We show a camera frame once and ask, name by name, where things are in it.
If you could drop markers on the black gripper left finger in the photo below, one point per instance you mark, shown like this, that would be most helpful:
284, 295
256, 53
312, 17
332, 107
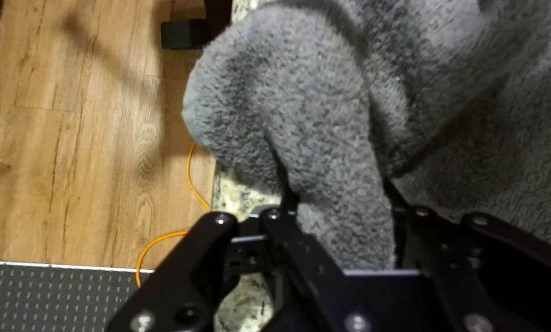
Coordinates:
225, 277

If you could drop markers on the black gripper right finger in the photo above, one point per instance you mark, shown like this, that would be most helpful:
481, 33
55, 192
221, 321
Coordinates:
470, 269

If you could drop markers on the grey fluffy towel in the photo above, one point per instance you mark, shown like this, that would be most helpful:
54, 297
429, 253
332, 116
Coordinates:
378, 111

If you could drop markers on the grey perforated board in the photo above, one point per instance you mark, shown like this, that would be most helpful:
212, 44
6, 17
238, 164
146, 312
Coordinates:
46, 297

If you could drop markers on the black furniture foot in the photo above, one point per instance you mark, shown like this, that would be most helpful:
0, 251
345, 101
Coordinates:
192, 29

